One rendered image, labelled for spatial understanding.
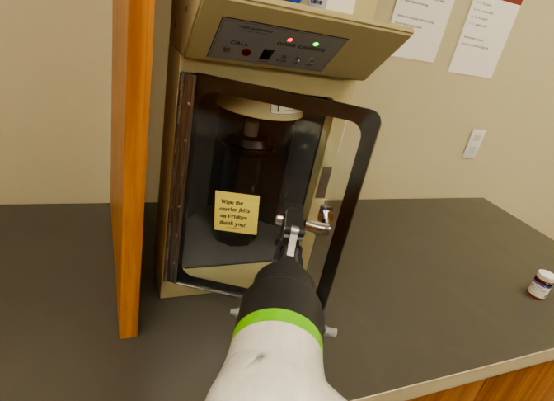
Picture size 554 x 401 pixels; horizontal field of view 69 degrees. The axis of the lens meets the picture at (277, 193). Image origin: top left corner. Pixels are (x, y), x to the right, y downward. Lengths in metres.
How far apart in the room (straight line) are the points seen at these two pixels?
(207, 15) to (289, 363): 0.42
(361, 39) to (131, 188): 0.40
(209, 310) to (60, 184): 0.56
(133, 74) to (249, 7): 0.17
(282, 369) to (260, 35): 0.43
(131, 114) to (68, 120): 0.56
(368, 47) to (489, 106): 1.09
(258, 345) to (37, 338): 0.51
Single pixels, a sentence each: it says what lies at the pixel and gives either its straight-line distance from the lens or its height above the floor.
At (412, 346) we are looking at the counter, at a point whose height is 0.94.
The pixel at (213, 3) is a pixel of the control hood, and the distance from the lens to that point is 0.55.
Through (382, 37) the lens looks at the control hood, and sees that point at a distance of 0.66.
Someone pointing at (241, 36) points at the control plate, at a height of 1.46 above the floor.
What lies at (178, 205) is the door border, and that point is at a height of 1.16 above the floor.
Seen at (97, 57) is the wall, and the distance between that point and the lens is 1.09.
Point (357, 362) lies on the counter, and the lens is 0.83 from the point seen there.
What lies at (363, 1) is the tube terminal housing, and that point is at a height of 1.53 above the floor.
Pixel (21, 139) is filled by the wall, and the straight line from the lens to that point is 1.16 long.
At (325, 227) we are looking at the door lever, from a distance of 0.64.
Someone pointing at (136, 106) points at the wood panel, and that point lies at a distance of 0.57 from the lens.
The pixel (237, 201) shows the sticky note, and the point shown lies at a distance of 0.69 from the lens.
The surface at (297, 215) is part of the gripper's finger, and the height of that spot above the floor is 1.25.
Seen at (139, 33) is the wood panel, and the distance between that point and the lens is 0.55.
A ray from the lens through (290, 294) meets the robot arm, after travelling 0.42.
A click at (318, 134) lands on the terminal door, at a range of 0.63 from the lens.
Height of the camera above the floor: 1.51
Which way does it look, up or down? 25 degrees down
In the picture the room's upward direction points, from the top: 12 degrees clockwise
